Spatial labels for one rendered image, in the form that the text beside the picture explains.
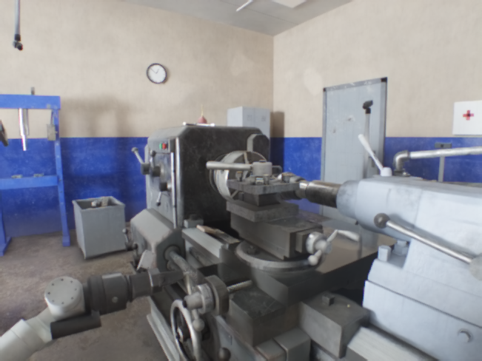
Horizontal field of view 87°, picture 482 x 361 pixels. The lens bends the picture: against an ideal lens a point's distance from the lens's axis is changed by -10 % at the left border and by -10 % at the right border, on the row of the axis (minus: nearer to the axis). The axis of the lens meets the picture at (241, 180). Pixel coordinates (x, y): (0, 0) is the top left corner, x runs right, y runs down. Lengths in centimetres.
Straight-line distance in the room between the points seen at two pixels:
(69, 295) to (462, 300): 75
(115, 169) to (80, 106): 104
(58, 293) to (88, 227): 265
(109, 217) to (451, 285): 308
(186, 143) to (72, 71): 347
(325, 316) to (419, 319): 19
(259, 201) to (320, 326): 37
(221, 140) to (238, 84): 410
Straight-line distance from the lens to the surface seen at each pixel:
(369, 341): 71
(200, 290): 73
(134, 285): 68
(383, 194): 75
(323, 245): 70
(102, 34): 484
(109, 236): 337
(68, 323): 68
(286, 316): 74
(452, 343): 69
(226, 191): 123
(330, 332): 70
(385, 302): 73
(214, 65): 529
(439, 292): 68
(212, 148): 140
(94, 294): 67
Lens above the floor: 126
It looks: 8 degrees down
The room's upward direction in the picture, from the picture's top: straight up
